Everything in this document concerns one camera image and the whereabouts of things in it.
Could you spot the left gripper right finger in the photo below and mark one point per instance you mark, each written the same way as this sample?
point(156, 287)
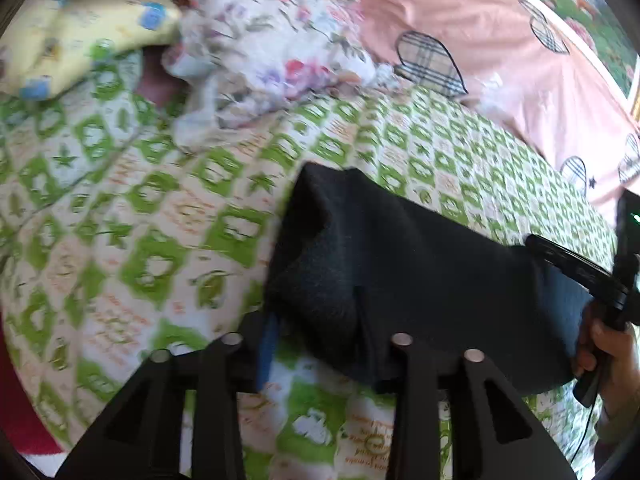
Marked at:
point(493, 433)

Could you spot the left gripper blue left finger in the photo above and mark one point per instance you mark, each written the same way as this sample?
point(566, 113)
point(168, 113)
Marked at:
point(138, 434)

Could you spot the black knit pants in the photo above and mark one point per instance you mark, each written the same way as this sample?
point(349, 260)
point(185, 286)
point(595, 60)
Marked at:
point(355, 264)

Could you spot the right forearm sleeve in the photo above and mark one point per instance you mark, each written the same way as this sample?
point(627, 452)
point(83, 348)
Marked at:
point(611, 429)

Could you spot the person's right hand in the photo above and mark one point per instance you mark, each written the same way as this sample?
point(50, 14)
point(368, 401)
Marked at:
point(615, 351)

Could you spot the red floral blanket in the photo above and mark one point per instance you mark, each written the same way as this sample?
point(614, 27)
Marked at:
point(19, 421)

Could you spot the green white patterned bedsheet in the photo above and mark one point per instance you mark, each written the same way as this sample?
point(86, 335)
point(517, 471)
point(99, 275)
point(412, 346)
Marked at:
point(115, 243)

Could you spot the framed landscape painting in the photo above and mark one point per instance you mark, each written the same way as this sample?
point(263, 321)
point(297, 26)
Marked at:
point(595, 22)

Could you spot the pink quilt with plaid hearts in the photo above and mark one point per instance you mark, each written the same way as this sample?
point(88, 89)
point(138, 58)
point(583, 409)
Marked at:
point(521, 68)

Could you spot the floral white pillow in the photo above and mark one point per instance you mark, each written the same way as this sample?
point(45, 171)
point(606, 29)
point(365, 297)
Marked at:
point(244, 59)

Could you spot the yellow patterned pillow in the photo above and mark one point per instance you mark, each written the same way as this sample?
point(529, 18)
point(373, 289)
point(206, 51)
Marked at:
point(51, 44)

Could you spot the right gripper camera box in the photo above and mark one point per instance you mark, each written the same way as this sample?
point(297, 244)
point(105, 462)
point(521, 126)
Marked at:
point(627, 239)

